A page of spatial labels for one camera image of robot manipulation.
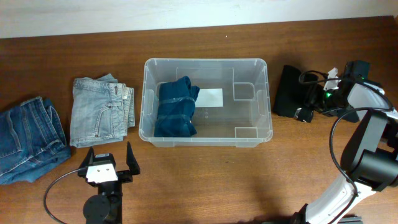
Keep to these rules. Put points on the black garment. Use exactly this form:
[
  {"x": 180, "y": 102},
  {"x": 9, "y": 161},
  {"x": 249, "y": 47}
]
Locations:
[{"x": 290, "y": 97}]

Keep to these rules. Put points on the teal blue garment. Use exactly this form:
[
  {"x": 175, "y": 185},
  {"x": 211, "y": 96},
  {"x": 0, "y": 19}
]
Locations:
[{"x": 176, "y": 109}]

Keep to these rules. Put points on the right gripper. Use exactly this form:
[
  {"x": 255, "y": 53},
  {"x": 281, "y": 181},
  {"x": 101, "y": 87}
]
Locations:
[{"x": 317, "y": 100}]

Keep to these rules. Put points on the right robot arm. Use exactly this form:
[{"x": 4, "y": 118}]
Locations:
[{"x": 368, "y": 163}]

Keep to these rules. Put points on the clear plastic storage bin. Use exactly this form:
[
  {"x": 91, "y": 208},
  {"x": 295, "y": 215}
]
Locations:
[{"x": 243, "y": 121}]

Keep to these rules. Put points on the dark navy garment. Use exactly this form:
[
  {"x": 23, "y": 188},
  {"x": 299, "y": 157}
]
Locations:
[{"x": 350, "y": 117}]

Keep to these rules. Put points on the dark blue folded jeans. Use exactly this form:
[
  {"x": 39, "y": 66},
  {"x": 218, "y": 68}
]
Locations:
[{"x": 32, "y": 141}]

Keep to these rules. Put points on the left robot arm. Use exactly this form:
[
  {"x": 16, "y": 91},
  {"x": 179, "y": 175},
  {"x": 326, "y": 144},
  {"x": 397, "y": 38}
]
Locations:
[{"x": 106, "y": 207}]

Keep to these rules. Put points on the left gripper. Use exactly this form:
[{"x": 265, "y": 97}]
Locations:
[{"x": 127, "y": 175}]

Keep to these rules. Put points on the light blue jeans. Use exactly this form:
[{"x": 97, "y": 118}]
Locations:
[{"x": 102, "y": 111}]

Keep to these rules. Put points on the white label in bin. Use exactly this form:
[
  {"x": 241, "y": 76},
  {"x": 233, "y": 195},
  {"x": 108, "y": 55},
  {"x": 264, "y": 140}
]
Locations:
[{"x": 210, "y": 98}]

